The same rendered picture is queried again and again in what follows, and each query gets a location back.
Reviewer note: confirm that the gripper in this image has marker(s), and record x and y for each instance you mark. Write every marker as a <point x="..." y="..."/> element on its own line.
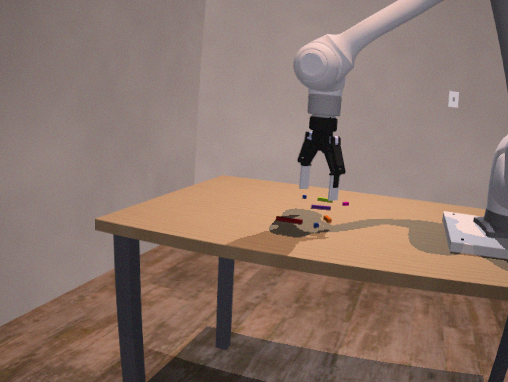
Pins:
<point x="323" y="129"/>

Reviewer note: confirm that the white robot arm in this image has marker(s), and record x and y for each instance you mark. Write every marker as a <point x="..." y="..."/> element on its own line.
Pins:
<point x="320" y="67"/>

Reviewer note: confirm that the red rod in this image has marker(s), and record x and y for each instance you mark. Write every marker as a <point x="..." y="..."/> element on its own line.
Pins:
<point x="291" y="220"/>

